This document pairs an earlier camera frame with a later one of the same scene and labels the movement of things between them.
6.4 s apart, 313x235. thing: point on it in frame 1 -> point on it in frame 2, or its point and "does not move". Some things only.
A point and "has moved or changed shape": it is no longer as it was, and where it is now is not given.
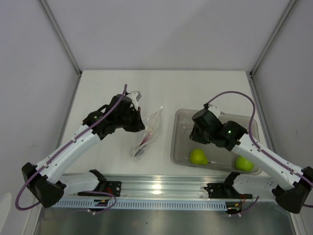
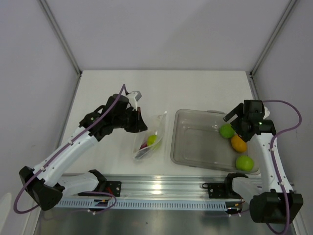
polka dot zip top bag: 152,123 has moved or changed shape
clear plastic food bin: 219,158 does not move
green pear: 198,156 -> 151,140
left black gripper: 138,124 does not move
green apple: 244,164 does not move
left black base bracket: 114,188 does not move
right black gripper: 194,136 -> 238,110
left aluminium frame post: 60,37 does not move
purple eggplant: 144,140 -> 144,145
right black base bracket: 225,190 does not move
